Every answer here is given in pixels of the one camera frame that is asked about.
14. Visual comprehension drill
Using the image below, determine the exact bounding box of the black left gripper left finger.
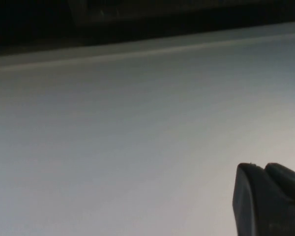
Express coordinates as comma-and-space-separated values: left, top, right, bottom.
232, 162, 295, 236

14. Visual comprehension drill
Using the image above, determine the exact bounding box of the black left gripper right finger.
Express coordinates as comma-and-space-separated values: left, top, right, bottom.
264, 162, 295, 209

